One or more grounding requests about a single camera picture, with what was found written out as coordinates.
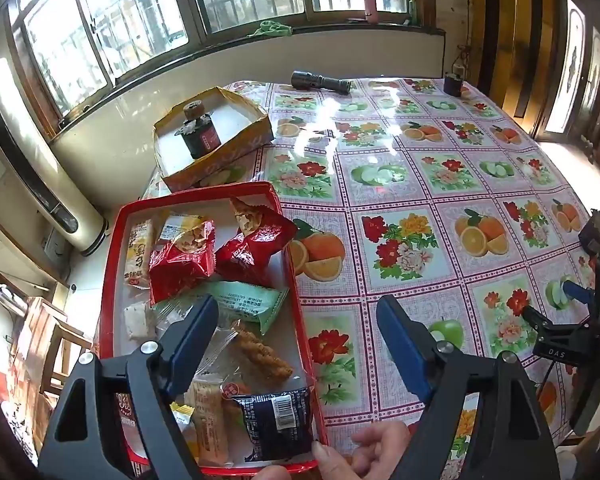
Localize wooden stool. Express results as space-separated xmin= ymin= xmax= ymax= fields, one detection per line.
xmin=40 ymin=320 xmax=93 ymax=396

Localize white standing air conditioner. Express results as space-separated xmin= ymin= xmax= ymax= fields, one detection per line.
xmin=0 ymin=57 xmax=108 ymax=257

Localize clear fried twist packet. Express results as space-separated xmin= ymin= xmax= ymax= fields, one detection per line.
xmin=215 ymin=320 xmax=296 ymax=386

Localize dark blue snack packet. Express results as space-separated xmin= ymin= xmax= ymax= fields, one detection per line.
xmin=230 ymin=386 xmax=316 ymax=463

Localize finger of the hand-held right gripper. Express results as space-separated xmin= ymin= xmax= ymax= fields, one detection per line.
xmin=561 ymin=281 xmax=595 ymax=307
xmin=521 ymin=304 xmax=573 ymax=342

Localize green cloth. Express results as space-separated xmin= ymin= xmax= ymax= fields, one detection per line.
xmin=247 ymin=20 xmax=293 ymax=38

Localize floral fruit print tablecloth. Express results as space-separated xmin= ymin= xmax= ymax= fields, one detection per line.
xmin=140 ymin=77 xmax=598 ymax=480

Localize yellow snack packet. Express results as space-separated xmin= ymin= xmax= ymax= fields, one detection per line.
xmin=172 ymin=402 xmax=196 ymax=431

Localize black jar red label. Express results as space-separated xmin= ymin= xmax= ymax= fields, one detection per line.
xmin=174 ymin=101 xmax=222 ymax=160

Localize red snack tray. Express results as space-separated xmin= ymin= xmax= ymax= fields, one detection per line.
xmin=97 ymin=181 xmax=331 ymax=477

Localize black flashlight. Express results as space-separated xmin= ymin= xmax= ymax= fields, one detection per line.
xmin=291 ymin=71 xmax=352 ymax=95

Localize wooden frame window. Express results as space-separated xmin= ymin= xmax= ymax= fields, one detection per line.
xmin=5 ymin=0 xmax=431 ymax=136

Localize silver thermos flask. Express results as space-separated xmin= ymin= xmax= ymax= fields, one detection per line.
xmin=0 ymin=282 xmax=28 ymax=316

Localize person's right hand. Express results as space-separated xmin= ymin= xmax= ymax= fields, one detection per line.
xmin=257 ymin=420 xmax=413 ymax=480

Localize red snack packet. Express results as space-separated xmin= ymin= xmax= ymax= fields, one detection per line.
xmin=149 ymin=214 xmax=216 ymax=306
xmin=215 ymin=196 xmax=298 ymax=288

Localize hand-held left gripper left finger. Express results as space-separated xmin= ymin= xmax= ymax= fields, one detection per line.
xmin=37 ymin=294 xmax=220 ymax=480

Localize green snack packet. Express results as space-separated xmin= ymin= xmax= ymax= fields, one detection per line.
xmin=200 ymin=280 xmax=291 ymax=336

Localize long white orange snack packet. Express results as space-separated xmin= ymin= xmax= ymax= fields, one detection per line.
xmin=124 ymin=217 xmax=156 ymax=290

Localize yellow cardboard box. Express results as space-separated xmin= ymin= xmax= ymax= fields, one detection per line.
xmin=152 ymin=86 xmax=276 ymax=193

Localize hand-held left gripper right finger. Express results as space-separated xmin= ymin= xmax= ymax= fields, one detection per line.
xmin=376 ymin=294 xmax=561 ymax=480

